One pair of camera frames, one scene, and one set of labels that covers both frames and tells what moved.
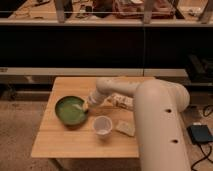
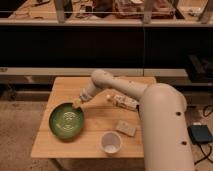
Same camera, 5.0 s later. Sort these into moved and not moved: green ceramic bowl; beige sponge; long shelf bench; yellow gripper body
Moved: yellow gripper body; green ceramic bowl
Not moved: long shelf bench; beige sponge
